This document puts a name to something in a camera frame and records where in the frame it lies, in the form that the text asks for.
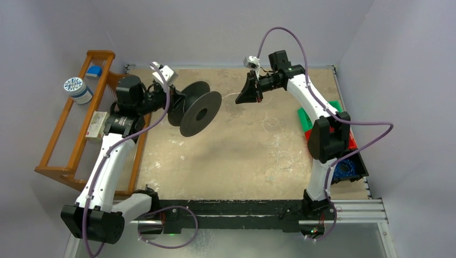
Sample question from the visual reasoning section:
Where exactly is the blue white small box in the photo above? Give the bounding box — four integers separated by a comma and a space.
85, 66, 103, 80

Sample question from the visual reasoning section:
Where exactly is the green plastic bin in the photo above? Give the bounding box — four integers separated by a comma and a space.
297, 101, 344, 132

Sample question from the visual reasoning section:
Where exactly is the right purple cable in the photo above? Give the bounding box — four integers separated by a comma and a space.
257, 27, 394, 243

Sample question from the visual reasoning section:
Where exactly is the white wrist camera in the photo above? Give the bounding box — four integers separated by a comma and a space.
149, 62, 178, 86
243, 55, 261, 70

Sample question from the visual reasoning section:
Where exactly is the red plastic bin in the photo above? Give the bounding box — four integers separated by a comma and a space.
304, 130, 357, 150

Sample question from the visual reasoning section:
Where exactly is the aluminium frame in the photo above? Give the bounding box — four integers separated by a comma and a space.
61, 193, 397, 257

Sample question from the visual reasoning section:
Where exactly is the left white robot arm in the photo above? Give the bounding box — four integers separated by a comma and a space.
60, 75, 176, 244

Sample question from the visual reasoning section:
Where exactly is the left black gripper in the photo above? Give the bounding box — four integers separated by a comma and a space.
136, 83, 187, 116

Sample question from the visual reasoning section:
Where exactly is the wooden rack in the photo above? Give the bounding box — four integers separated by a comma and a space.
34, 49, 155, 197

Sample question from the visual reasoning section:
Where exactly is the black plastic bin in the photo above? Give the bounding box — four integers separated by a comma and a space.
331, 153, 369, 185

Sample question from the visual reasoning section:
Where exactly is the black cable spool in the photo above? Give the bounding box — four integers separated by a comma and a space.
168, 81, 222, 137

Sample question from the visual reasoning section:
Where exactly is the blue white round tin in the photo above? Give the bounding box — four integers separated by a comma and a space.
63, 77, 93, 105

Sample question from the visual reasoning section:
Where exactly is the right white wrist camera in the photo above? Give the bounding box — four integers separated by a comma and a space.
243, 55, 261, 70

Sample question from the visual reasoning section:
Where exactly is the white red carton box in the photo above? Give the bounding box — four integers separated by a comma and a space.
85, 111, 109, 141

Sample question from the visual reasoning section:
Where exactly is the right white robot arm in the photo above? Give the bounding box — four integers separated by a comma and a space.
235, 51, 350, 219

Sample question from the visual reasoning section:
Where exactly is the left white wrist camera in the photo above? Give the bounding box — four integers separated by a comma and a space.
149, 62, 178, 86

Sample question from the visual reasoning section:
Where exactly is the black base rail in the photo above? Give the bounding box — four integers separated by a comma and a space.
135, 199, 334, 234

